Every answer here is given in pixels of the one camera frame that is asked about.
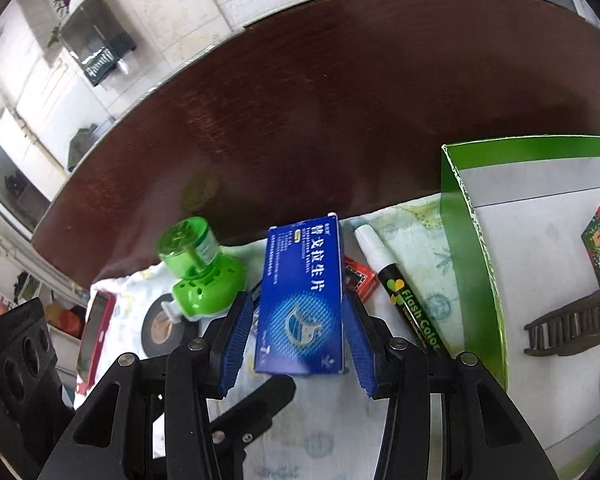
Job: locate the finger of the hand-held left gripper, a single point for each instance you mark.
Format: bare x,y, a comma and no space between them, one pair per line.
260,405

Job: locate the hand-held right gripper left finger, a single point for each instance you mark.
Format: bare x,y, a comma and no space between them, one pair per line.
232,345

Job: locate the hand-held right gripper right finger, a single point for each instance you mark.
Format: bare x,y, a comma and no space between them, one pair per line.
357,350

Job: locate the white cap black marker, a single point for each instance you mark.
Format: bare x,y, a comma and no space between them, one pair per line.
405,300

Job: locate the green mosquito repellent device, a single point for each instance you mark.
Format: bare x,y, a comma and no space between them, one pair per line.
200,280

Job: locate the blue medicine box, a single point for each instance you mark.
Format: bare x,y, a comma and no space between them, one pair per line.
300,300

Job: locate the green cardboard box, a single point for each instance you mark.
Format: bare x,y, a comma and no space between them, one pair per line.
465,280

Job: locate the dark hair claw clip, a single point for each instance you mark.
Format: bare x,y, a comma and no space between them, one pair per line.
575,325

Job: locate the orange bag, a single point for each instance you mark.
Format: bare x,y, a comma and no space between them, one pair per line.
65,320

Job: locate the red framed phone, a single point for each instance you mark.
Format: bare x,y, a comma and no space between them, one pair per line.
94,330

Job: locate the black tape roll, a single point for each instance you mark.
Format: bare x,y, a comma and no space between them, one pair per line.
150,327

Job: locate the white storage shelf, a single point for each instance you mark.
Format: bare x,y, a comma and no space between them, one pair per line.
0,270

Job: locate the giraffe printed blanket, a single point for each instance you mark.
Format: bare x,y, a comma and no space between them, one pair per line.
410,230

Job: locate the grey hanging cloth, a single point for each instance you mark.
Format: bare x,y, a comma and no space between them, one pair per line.
82,145

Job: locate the dark brown wooden headboard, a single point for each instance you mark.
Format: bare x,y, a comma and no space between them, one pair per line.
330,110

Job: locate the dark wall holder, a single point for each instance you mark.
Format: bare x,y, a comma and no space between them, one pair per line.
95,35

